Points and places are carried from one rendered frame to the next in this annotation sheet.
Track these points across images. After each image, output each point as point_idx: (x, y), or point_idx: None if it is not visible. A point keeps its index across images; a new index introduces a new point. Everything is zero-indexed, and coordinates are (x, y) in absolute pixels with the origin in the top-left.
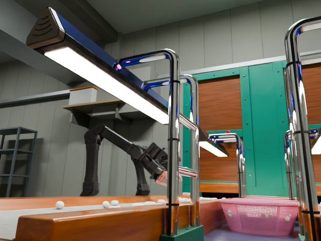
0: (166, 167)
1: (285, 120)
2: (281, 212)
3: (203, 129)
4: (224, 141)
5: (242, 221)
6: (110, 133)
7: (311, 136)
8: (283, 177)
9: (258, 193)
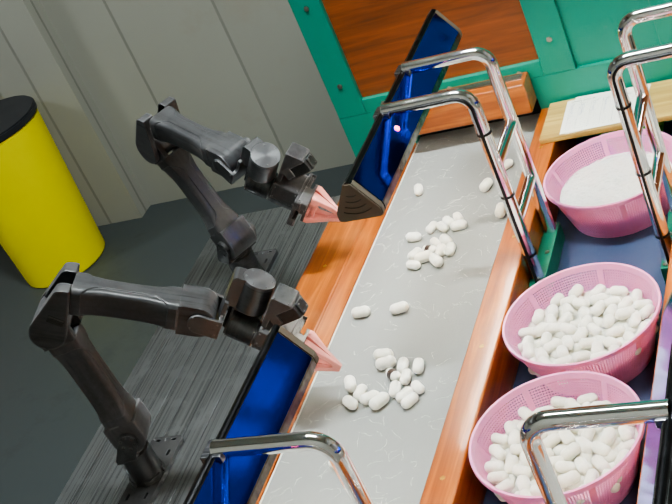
0: (283, 200)
1: None
2: (598, 490)
3: None
4: (433, 68)
5: None
6: (98, 302)
7: None
8: (656, 21)
9: (588, 87)
